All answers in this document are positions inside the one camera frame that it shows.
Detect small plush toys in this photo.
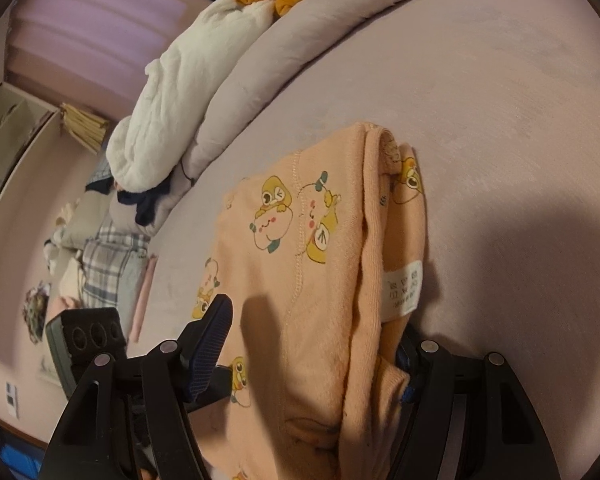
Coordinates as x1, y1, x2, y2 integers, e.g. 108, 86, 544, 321
43, 200, 80, 275

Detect pink curtain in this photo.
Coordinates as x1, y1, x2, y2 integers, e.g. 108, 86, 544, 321
5, 0, 210, 120

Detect black garment on quilt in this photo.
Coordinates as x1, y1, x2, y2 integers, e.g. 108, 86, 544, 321
85, 176, 171, 226

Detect lilac bed sheet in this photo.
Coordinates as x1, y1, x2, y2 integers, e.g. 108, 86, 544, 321
135, 0, 600, 479

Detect orange cartoon print baby garment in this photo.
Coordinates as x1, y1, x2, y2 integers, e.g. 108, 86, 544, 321
192, 122, 426, 479

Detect pink and cream sweatshirt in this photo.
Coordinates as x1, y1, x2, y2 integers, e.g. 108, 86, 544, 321
45, 248, 85, 323

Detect white wall power strip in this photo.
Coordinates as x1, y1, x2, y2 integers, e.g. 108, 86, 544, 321
5, 382, 18, 418

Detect white goose plush toy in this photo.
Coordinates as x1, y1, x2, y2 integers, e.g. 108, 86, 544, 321
106, 0, 302, 193

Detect lilac folded quilt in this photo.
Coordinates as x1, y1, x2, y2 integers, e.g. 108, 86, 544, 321
111, 0, 403, 236

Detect white shelf unit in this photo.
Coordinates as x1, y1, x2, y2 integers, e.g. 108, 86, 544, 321
0, 81, 58, 194

